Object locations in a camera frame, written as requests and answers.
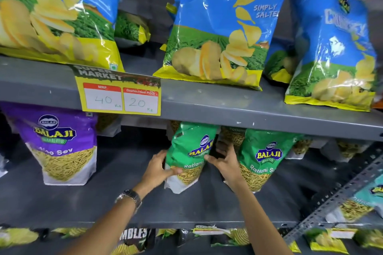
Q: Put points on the yellow price label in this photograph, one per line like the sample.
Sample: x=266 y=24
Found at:
x=119 y=93

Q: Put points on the person's left hand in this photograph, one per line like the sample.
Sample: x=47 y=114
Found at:
x=155 y=172

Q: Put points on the teal snack packet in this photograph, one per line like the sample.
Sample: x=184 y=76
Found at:
x=356 y=204

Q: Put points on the person's right hand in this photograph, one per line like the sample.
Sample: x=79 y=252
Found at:
x=230 y=169

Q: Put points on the row of yellow green packets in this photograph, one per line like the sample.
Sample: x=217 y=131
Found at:
x=233 y=237

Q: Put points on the grey metal shelf board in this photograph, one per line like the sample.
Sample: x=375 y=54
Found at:
x=224 y=108
x=89 y=201

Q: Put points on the person's left thumb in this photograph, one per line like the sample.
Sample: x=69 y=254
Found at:
x=174 y=171

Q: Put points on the silver wristwatch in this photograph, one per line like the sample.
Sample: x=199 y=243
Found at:
x=130 y=196

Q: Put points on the dark chips bag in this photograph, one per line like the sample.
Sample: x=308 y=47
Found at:
x=131 y=239

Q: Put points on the clear yellow noodle snack packet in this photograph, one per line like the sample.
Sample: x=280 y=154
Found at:
x=300 y=147
x=347 y=148
x=107 y=124
x=233 y=136

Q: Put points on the slotted grey shelf upright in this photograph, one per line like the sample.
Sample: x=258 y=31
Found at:
x=329 y=201

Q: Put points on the person's left forearm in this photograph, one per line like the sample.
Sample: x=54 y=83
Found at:
x=104 y=228

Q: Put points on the green snack packet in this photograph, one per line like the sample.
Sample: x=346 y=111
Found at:
x=266 y=156
x=191 y=147

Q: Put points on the purple snack packet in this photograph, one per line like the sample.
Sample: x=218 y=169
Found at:
x=59 y=144

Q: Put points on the blue potato chips bag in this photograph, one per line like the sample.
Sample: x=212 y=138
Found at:
x=221 y=24
x=278 y=63
x=332 y=54
x=128 y=29
x=53 y=15

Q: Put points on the person's right forearm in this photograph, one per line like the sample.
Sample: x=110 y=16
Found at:
x=261 y=222

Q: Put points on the person's right thumb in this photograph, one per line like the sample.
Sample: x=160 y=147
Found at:
x=211 y=160

